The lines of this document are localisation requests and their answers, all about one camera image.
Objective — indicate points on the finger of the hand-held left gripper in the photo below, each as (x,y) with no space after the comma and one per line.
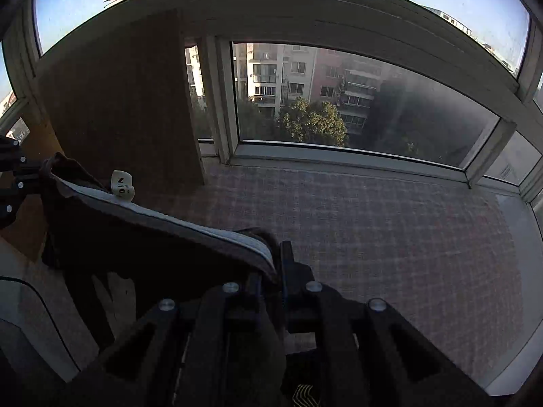
(17,190)
(17,163)

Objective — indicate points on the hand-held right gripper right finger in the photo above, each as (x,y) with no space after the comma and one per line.
(297,280)

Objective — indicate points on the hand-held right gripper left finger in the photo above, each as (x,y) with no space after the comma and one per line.
(220,305)

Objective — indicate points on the grey flower print t-shirt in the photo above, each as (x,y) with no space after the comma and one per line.
(127,241)

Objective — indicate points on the black yellow striped garment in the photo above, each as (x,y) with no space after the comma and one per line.
(302,394)

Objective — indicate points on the pine plank board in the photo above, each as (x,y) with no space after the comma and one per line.
(38,148)

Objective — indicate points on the pink plaid blanket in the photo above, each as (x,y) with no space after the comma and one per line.
(382,241)

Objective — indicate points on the light wooden board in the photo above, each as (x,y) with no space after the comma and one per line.
(118,101)

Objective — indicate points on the apartment buildings outside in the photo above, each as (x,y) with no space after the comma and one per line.
(297,72)

